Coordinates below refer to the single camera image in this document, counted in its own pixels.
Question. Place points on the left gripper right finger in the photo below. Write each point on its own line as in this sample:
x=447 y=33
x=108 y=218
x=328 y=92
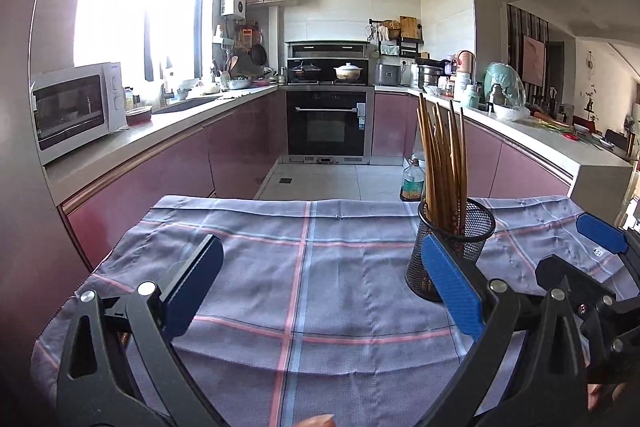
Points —
x=548 y=386

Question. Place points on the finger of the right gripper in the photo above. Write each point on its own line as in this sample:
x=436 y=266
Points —
x=581 y=289
x=623 y=243

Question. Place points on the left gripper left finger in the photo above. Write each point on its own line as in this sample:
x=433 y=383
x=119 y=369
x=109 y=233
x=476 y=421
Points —
x=95 y=384

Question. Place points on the wooden chopstick with red tip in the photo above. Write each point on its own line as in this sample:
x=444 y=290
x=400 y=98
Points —
x=463 y=173

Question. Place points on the chopstick with red end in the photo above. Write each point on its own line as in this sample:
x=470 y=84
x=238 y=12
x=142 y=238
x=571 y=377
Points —
x=427 y=197

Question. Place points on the pink lower kitchen cabinets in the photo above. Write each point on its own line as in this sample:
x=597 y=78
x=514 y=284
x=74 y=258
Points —
x=230 y=151

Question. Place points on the right hand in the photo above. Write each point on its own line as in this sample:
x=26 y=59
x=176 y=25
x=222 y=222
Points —
x=601 y=397

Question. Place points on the left hand with bandage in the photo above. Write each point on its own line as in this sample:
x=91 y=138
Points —
x=323 y=420

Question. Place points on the black mesh utensil cup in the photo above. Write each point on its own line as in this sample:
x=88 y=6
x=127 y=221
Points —
x=479 y=225

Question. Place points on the white bowl on counter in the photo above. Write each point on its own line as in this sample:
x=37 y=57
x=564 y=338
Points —
x=511 y=114

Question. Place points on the plastic oil bottle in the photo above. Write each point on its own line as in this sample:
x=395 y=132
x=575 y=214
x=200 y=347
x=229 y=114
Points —
x=413 y=181

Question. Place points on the green dome food cover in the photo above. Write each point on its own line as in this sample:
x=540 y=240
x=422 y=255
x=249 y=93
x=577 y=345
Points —
x=508 y=80

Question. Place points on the plaid grey blue tablecloth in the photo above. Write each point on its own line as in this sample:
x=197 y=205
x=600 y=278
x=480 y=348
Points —
x=311 y=314

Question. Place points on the white microwave oven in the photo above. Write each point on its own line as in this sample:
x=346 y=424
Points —
x=74 y=106

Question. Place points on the steel rice cooker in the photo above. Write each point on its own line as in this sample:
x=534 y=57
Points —
x=387 y=75

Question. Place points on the built-in black oven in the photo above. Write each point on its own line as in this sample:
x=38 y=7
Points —
x=329 y=125

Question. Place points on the white casserole pot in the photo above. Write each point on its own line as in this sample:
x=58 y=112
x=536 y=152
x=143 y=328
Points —
x=348 y=72

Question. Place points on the black wok with lid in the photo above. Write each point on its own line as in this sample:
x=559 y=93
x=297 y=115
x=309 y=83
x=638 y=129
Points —
x=304 y=72

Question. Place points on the black range hood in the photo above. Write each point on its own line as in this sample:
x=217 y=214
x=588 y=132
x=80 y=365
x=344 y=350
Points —
x=327 y=49

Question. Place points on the black wall spice rack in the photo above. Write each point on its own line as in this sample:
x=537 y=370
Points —
x=401 y=38

